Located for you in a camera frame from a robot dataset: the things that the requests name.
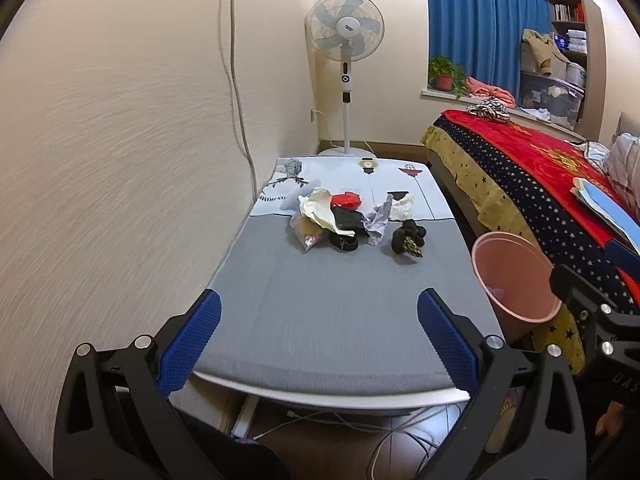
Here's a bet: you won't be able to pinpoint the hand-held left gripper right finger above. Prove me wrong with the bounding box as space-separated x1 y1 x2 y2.
415 288 587 480

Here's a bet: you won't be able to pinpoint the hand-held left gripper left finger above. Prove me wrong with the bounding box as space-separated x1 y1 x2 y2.
52 289 223 480

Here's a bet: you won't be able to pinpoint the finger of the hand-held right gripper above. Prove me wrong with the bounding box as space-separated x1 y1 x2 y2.
605 239 640 286
549 264 618 356

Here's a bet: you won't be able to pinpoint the pink bin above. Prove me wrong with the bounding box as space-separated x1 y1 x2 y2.
471 231 563 346

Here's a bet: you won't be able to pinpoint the dark brown wrapper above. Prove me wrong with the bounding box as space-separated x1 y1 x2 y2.
390 219 428 260

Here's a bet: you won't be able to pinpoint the grey paper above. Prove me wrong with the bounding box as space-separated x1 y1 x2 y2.
362 195 396 247

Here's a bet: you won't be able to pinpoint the small black ring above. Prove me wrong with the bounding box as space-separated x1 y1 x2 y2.
329 232 360 253

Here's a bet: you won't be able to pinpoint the white tissue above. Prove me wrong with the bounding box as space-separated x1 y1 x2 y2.
390 192 417 222

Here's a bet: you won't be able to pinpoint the black packet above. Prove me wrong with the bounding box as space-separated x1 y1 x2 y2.
330 208 368 236

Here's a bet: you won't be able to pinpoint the clear plastic bag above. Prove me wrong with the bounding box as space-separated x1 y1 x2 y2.
289 212 331 255

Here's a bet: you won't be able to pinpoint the red packet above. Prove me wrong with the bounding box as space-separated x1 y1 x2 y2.
330 191 362 211

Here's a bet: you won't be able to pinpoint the cream paper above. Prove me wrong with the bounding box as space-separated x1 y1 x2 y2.
298 187 356 238

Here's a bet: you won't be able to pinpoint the person's right hand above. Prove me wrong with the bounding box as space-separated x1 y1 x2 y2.
595 402 626 438

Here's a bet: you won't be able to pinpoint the blue white folded towel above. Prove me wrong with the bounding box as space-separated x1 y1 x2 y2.
570 176 640 253

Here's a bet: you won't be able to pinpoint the white pillow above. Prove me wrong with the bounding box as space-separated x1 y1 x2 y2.
607 132 640 196

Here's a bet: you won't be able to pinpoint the grey and white table cover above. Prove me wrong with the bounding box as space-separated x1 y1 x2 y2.
192 155 506 402

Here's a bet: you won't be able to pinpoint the white table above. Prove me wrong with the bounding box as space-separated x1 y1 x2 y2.
192 370 473 438

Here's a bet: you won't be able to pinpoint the bed with red blanket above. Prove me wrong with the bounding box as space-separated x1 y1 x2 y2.
420 109 640 376

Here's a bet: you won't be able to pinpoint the clear storage box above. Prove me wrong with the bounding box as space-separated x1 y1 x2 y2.
517 70 586 128

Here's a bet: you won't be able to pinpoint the striped cloth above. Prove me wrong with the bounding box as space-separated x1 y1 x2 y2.
466 99 512 125

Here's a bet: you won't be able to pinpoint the pink clothes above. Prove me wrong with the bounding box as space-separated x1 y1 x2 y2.
464 76 516 106

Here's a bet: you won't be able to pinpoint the beige jacket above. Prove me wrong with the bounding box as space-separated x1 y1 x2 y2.
520 28 568 77

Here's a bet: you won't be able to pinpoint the white windowsill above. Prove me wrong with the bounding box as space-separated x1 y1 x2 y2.
419 87 586 136

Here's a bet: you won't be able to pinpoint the wooden bookshelf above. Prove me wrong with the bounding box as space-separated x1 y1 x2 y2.
547 0 588 61

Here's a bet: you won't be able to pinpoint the potted green plant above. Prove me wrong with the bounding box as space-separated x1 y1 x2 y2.
427 56 468 98

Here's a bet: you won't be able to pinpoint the blue curtain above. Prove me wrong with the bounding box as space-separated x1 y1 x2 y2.
424 0 553 91

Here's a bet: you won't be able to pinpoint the white standing fan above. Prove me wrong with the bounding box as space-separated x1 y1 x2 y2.
305 0 386 157

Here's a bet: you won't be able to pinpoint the white floor cable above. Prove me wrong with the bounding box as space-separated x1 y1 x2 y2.
250 402 461 480

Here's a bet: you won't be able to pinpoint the grey wall cable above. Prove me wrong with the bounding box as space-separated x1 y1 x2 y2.
214 0 258 201

